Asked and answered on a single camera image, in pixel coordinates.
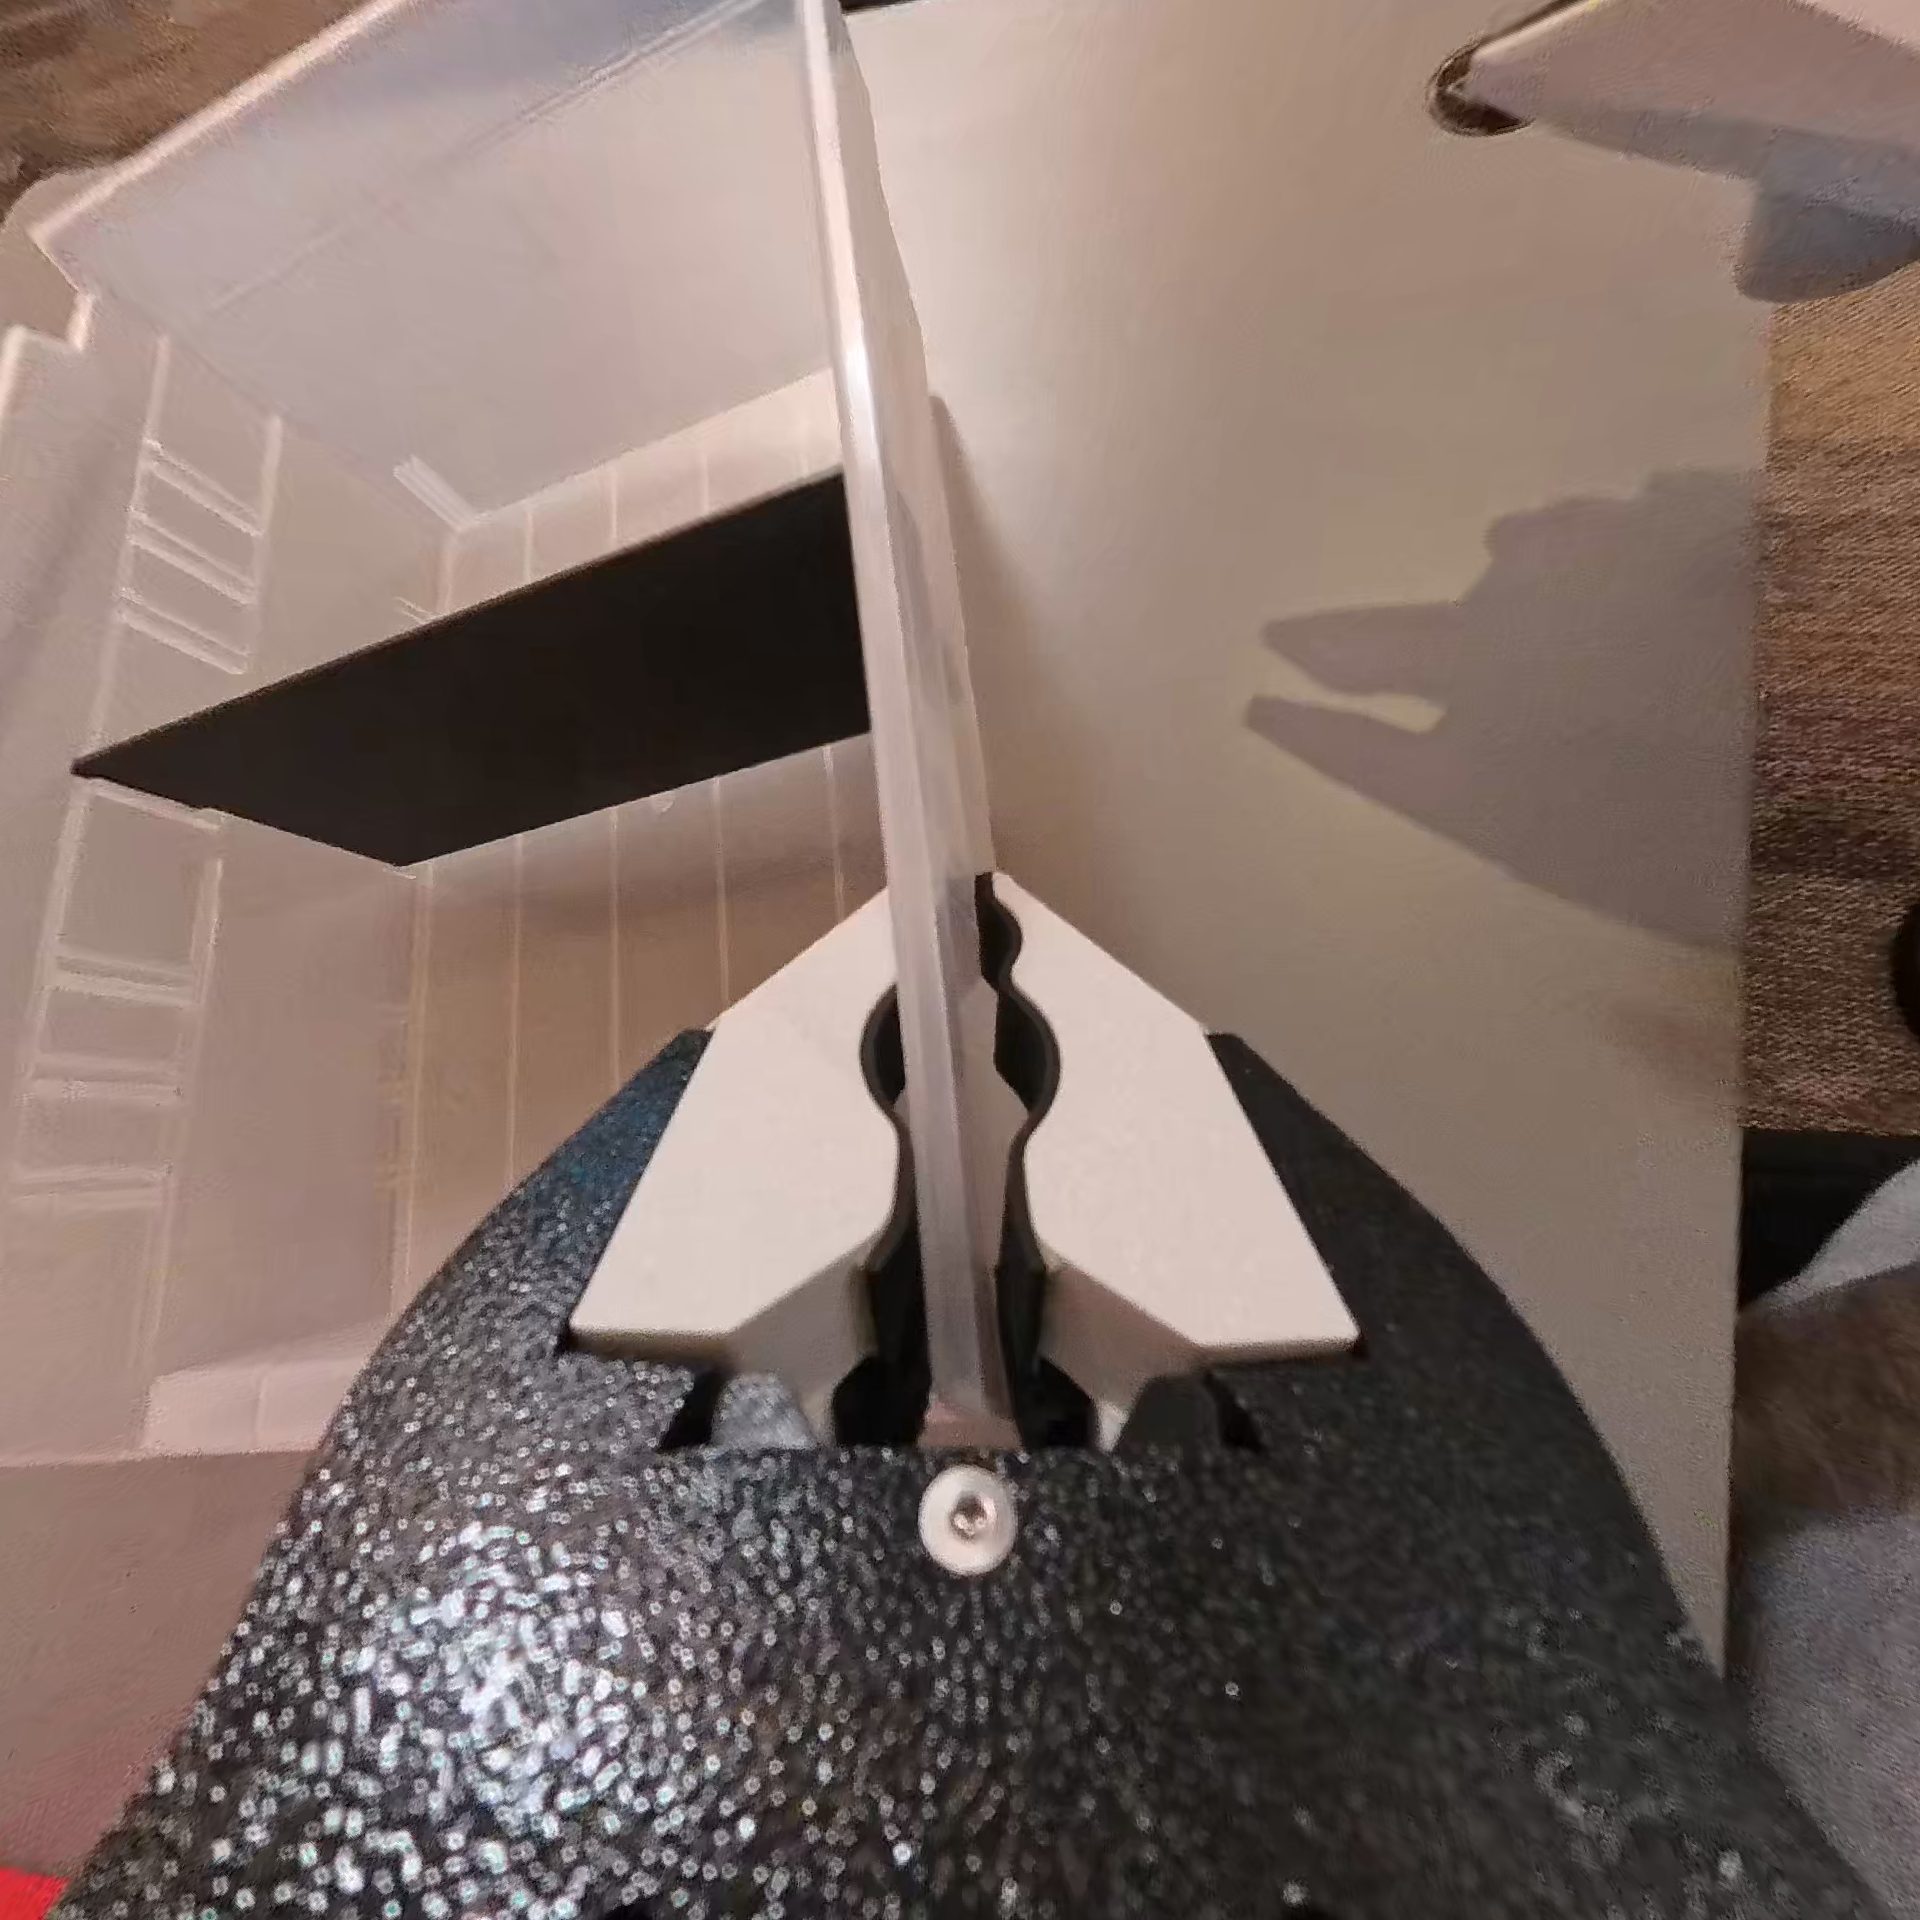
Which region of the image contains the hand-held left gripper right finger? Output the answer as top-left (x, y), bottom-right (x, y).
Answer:
top-left (978, 873), bottom-right (1365, 1445)

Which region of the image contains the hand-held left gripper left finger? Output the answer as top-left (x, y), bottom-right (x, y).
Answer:
top-left (570, 882), bottom-right (922, 1369)

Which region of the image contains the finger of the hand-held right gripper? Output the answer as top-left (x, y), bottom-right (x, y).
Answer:
top-left (1430, 0), bottom-right (1920, 179)

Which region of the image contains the clear plastic storage box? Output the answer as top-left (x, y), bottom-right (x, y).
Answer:
top-left (0, 0), bottom-right (1004, 1478)

